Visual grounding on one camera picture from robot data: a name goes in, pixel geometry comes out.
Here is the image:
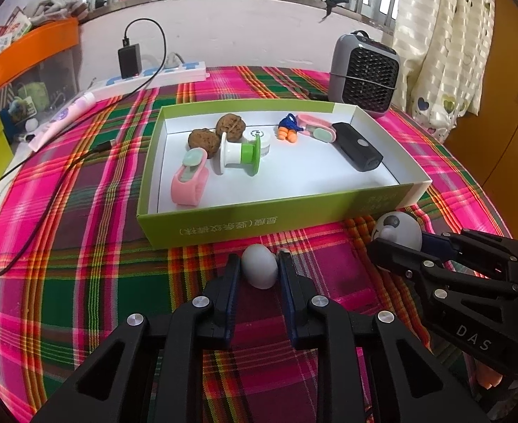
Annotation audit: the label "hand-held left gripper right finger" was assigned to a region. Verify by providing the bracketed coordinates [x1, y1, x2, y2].
[276, 250, 482, 423]

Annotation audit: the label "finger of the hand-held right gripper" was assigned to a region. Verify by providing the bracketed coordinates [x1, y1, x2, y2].
[367, 238, 518, 315]
[420, 229, 518, 283]

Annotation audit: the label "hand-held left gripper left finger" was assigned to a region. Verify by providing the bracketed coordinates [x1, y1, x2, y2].
[32, 253, 242, 423]

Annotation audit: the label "white panda toy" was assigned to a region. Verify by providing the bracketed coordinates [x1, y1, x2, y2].
[371, 211, 423, 247]

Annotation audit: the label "white egg-shaped toy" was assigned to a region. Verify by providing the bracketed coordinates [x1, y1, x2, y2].
[241, 244, 279, 290]

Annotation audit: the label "green and white cardboard box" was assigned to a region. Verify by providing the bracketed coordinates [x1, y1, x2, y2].
[136, 100, 432, 250]

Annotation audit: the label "black rectangular device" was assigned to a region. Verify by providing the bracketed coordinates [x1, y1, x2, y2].
[331, 121, 384, 172]

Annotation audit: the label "pink and grey plastic clip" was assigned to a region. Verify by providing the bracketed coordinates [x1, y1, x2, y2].
[295, 114, 336, 143]
[171, 149, 210, 207]

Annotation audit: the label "green and white spool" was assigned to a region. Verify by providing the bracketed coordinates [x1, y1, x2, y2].
[216, 131, 262, 177]

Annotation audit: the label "brown walnut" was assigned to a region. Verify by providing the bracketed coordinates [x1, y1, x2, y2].
[215, 115, 246, 142]
[187, 129, 221, 157]

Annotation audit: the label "white lidded jar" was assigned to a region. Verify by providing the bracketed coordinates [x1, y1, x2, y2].
[243, 128, 272, 157]

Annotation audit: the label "blue orange toy figure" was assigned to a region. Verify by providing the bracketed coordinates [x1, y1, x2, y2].
[277, 113, 304, 142]

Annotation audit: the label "person's right hand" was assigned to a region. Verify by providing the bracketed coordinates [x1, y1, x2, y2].
[477, 361, 504, 391]

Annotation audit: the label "wooden cabinet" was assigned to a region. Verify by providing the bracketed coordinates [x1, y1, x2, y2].
[444, 0, 518, 203]

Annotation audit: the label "plaid tablecloth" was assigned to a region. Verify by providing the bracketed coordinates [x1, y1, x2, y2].
[0, 65, 513, 423]

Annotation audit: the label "grey space heater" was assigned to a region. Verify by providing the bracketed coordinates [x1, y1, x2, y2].
[328, 31, 401, 118]

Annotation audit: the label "cream heart-print curtain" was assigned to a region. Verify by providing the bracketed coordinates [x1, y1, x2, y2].
[391, 0, 495, 144]

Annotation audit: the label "white power strip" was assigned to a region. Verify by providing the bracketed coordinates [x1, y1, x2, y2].
[92, 61, 209, 98]

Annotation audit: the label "pink and white tube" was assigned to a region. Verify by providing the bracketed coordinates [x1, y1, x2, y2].
[29, 92, 97, 153]

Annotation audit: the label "black power adapter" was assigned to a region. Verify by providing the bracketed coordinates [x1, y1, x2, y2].
[118, 37, 142, 79]

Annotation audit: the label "green round pouch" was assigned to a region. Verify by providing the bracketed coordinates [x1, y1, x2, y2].
[18, 81, 48, 109]

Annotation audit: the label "clear bin with orange lid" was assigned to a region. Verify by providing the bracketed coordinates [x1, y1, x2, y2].
[0, 18, 80, 98]

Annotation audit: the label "white glove bundle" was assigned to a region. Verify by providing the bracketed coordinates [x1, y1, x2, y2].
[23, 0, 87, 20]

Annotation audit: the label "colourful paper packets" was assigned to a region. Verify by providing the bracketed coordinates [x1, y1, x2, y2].
[0, 6, 32, 60]

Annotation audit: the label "black window handle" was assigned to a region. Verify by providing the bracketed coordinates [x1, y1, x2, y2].
[321, 0, 350, 20]

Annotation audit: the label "black charging cable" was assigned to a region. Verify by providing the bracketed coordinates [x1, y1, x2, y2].
[0, 18, 168, 277]

